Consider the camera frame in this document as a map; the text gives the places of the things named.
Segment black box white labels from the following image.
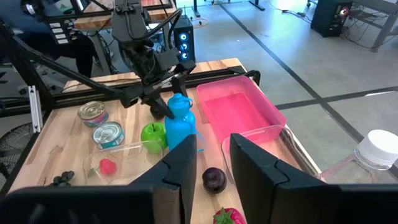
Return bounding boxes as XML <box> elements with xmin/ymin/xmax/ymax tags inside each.
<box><xmin>46</xmin><ymin>19</ymin><xmax>77</xmax><ymax>47</ymax></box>

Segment blue squeeze bottle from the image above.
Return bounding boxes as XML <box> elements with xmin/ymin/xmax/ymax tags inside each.
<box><xmin>164</xmin><ymin>92</ymin><xmax>205</xmax><ymax>152</ymax></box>

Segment black grape bunch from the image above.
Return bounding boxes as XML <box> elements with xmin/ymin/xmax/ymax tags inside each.
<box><xmin>46</xmin><ymin>170</ymin><xmax>76</xmax><ymax>188</ymax></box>

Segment tin can teal label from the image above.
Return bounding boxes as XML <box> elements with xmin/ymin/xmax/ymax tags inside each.
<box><xmin>92</xmin><ymin>121</ymin><xmax>126</xmax><ymax>151</ymax></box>

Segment pink plastic bin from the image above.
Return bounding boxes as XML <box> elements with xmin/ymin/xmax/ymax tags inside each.
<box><xmin>195</xmin><ymin>75</ymin><xmax>287</xmax><ymax>144</ymax></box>

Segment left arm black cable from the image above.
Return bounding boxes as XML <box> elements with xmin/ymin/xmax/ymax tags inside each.
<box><xmin>146</xmin><ymin>8</ymin><xmax>184</xmax><ymax>41</ymax></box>

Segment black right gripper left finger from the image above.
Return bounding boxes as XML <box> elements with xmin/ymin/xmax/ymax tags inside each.
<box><xmin>130</xmin><ymin>134</ymin><xmax>198</xmax><ymax>224</ymax></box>

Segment black wire fan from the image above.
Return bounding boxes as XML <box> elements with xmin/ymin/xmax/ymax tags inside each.
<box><xmin>0</xmin><ymin>123</ymin><xmax>34</xmax><ymax>187</ymax></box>

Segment clear plastic container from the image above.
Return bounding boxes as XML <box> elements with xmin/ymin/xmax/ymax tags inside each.
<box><xmin>221</xmin><ymin>124</ymin><xmax>313</xmax><ymax>185</ymax></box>
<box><xmin>83</xmin><ymin>139</ymin><xmax>170</xmax><ymax>187</ymax></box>

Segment black computer tower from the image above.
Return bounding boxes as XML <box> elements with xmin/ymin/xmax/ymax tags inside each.
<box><xmin>310</xmin><ymin>0</ymin><xmax>354</xmax><ymax>38</ymax></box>

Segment tin can pink blue label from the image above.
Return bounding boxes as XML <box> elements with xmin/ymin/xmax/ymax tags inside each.
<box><xmin>77</xmin><ymin>100</ymin><xmax>109</xmax><ymax>128</ymax></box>

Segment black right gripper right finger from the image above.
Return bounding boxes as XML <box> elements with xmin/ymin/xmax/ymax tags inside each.
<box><xmin>229</xmin><ymin>133</ymin><xmax>340</xmax><ymax>224</ymax></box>

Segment red tomato toy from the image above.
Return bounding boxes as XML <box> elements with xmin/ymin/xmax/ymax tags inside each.
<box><xmin>213</xmin><ymin>207</ymin><xmax>248</xmax><ymax>224</ymax></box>

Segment person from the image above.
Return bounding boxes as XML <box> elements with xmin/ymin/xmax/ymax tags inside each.
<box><xmin>0</xmin><ymin>0</ymin><xmax>97</xmax><ymax>78</ymax></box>

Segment dark plum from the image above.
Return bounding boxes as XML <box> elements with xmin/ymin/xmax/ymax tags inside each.
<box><xmin>201</xmin><ymin>167</ymin><xmax>228</xmax><ymax>195</ymax></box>
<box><xmin>150</xmin><ymin>105</ymin><xmax>167</xmax><ymax>121</ymax></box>

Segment white aluminium rail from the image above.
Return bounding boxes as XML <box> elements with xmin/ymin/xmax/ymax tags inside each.
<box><xmin>27</xmin><ymin>85</ymin><xmax>44</xmax><ymax>134</ymax></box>

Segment grey metal table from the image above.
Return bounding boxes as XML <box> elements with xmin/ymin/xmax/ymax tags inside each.
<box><xmin>351</xmin><ymin>0</ymin><xmax>398</xmax><ymax>52</ymax></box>

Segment wooden background table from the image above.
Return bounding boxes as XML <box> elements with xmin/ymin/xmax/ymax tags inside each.
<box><xmin>73</xmin><ymin>0</ymin><xmax>175</xmax><ymax>30</ymax></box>

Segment small red strawberry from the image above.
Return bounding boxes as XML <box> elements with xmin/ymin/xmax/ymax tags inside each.
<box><xmin>88</xmin><ymin>158</ymin><xmax>118</xmax><ymax>179</ymax></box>

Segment green apple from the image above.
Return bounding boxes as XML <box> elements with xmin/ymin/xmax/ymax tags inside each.
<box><xmin>140</xmin><ymin>121</ymin><xmax>169</xmax><ymax>154</ymax></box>

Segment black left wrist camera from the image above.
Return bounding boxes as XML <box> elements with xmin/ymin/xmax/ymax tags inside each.
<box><xmin>119</xmin><ymin>84</ymin><xmax>144</xmax><ymax>109</ymax></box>

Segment computer tower blue fans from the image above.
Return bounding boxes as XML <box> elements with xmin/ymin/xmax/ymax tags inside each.
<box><xmin>173</xmin><ymin>14</ymin><xmax>197</xmax><ymax>63</ymax></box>

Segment clear bottle white cap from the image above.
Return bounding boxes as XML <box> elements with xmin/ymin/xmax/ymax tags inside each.
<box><xmin>317</xmin><ymin>129</ymin><xmax>398</xmax><ymax>185</ymax></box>

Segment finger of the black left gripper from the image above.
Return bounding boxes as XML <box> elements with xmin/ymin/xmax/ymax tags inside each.
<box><xmin>172</xmin><ymin>74</ymin><xmax>189</xmax><ymax>96</ymax></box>
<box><xmin>141</xmin><ymin>90</ymin><xmax>175</xmax><ymax>119</ymax></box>

